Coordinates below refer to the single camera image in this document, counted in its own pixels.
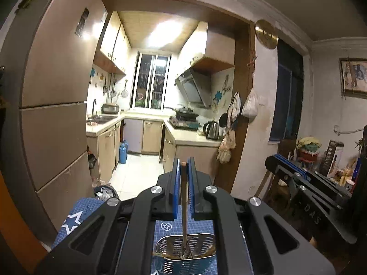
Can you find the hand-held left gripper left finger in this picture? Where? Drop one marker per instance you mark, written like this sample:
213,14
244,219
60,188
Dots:
176,189

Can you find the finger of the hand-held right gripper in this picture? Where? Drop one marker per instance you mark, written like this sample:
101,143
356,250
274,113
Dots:
276,167
329,184

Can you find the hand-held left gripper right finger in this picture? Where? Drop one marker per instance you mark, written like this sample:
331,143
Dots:
191,189

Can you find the brown wooden chopstick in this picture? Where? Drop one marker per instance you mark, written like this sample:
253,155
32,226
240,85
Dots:
184,206

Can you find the perforated metal utensil holder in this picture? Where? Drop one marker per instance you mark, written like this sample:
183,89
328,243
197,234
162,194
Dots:
200,252

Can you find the brown wooden chair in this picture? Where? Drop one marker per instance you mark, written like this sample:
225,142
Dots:
275,189

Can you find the black product box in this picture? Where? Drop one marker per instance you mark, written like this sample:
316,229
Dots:
332,157

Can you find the red bowl with cloths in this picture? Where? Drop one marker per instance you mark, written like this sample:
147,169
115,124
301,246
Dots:
308,149

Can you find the beige hanging bags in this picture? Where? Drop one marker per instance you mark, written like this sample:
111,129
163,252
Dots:
226,147

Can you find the steel electric kettle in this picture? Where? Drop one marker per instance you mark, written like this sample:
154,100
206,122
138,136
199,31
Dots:
211,131

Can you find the blue water bottle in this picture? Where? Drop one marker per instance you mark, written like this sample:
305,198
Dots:
123,153

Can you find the gas stove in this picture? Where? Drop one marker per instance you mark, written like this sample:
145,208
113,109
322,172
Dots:
185,123

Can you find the white hanging plastic bag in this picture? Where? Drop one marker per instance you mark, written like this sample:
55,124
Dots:
250,104

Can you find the dark room window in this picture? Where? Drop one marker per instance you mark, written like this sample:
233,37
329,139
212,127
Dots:
286,97

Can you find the black hanging pan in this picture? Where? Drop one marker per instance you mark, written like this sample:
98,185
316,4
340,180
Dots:
223,120

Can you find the black trash bag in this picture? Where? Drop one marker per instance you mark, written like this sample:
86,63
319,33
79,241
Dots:
104,192

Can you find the white hanging cloth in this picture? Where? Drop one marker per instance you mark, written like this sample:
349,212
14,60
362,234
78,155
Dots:
234,106

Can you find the beige base cabinets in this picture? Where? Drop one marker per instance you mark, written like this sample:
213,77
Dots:
106,151

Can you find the blue flower tile decal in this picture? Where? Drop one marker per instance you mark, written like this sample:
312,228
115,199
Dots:
220,94

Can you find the blue grid cutting mat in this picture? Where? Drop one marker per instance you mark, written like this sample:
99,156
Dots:
77,209

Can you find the steel range hood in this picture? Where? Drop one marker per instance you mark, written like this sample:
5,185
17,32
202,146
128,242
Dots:
193,87

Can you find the steel kitchen sink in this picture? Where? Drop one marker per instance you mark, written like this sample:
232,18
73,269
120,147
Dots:
100,119

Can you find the grey rice cooker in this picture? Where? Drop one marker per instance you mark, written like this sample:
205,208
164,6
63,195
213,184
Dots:
110,108

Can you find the hanging round strainer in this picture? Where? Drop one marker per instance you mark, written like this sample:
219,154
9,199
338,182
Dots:
124,92

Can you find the red hanging knot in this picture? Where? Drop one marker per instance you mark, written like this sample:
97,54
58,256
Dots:
252,60

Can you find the kitchen sliding window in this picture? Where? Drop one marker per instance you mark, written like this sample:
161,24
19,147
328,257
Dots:
150,80

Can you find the hanging metal ladle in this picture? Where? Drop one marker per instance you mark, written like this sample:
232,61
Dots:
113,91

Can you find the black kitchen faucet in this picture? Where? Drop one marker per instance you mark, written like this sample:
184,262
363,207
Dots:
93,106

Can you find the bronze three-door refrigerator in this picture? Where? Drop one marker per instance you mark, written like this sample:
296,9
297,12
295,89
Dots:
51,77

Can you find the dark refrigerator label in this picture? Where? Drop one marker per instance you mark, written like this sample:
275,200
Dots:
82,22

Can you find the framed wall picture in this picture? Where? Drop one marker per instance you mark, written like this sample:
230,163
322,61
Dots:
355,76

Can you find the round gold wall clock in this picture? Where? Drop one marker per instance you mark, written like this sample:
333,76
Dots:
266,34

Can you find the beige wall cabinet over hood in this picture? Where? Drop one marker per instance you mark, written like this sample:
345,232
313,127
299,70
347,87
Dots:
212,48

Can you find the beige wall cabinets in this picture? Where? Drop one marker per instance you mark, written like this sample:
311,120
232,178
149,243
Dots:
111,45

